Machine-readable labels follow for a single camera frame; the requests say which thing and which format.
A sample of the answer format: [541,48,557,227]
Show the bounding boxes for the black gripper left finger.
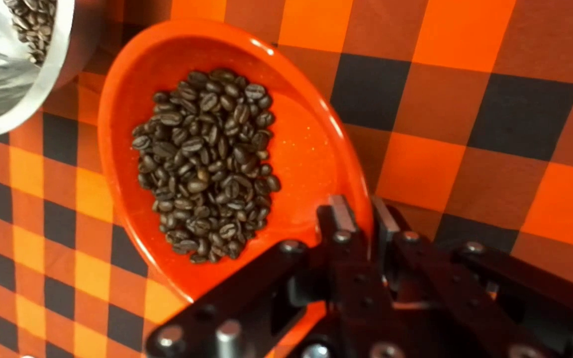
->
[143,193,384,358]

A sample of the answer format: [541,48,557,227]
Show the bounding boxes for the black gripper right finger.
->
[372,195,573,358]

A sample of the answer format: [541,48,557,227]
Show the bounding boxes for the small red bowl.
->
[95,18,376,358]

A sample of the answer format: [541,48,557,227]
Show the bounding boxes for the dark coffee beans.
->
[4,0,282,267]

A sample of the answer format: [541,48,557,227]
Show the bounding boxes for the orange black checked tablecloth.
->
[0,0,573,358]

